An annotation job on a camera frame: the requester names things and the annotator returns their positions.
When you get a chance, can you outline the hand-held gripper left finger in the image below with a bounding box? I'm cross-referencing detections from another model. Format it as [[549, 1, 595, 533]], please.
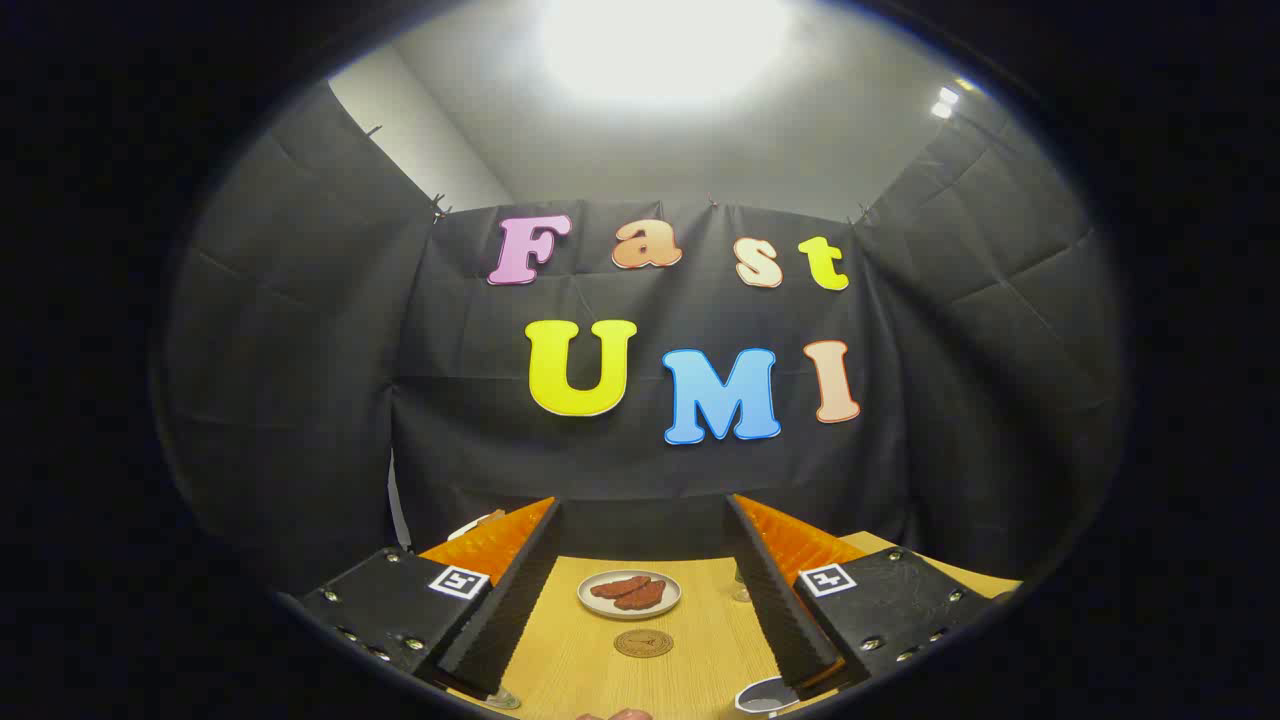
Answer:
[[298, 497, 563, 699]]

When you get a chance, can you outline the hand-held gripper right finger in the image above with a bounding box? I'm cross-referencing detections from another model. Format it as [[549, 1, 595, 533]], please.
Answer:
[[725, 493, 1001, 691]]

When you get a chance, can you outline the white cup wooden handle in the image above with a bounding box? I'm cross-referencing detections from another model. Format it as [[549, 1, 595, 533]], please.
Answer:
[[735, 676, 801, 717]]

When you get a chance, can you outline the wooden table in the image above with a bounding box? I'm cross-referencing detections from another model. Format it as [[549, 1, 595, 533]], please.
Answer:
[[440, 530, 1021, 720]]

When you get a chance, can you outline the white round plate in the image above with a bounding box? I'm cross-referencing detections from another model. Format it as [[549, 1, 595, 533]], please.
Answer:
[[577, 570, 682, 621]]

